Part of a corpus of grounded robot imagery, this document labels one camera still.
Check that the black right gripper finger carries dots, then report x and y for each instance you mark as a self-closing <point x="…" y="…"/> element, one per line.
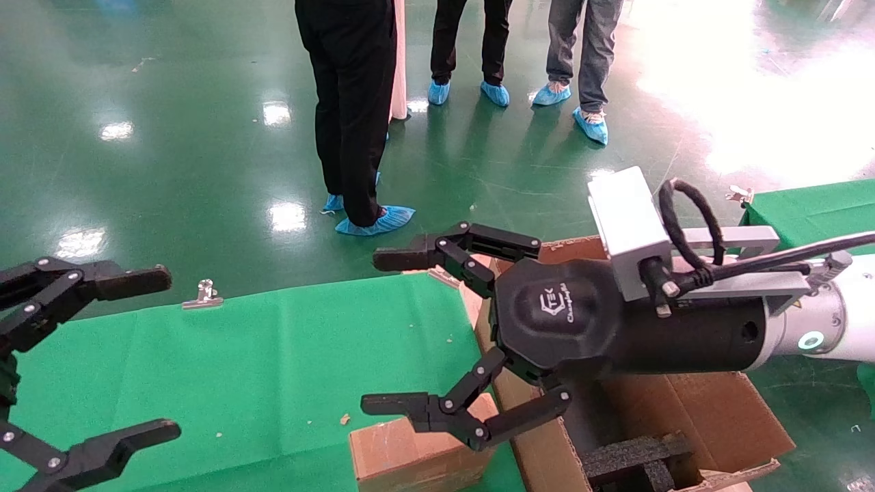
<point x="454" y="246"/>
<point x="437" y="413"/>

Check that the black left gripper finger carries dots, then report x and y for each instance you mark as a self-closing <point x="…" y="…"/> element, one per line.
<point x="102" y="279"/>
<point x="102" y="454"/>

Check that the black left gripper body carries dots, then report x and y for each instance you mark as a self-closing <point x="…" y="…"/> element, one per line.
<point x="7" y="383"/>

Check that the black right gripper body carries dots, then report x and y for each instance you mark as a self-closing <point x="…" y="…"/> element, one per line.
<point x="567" y="321"/>

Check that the small brown cardboard box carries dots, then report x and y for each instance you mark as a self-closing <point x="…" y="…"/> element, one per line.
<point x="403" y="458"/>

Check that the large open brown carton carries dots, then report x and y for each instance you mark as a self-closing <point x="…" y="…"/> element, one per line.
<point x="718" y="410"/>

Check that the silver binder clip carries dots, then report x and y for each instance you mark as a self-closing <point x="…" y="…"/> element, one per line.
<point x="742" y="196"/>
<point x="444" y="277"/>
<point x="204" y="298"/>

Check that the blue shoe cover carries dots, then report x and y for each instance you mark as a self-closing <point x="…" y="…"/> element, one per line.
<point x="495" y="94"/>
<point x="383" y="220"/>
<point x="333" y="203"/>
<point x="592" y="126"/>
<point x="550" y="94"/>
<point x="439" y="92"/>

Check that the black foam insert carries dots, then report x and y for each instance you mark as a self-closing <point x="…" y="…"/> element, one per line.
<point x="629" y="454"/>

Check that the person in black trousers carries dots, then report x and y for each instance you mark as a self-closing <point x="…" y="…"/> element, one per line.
<point x="352" y="102"/>
<point x="448" y="34"/>

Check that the person in grey jeans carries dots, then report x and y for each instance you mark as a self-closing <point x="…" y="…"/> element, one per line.
<point x="595" y="48"/>

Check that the green rounded object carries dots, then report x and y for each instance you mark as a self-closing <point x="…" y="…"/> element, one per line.
<point x="868" y="386"/>

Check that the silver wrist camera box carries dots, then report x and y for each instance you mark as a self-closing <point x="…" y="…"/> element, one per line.
<point x="625" y="219"/>

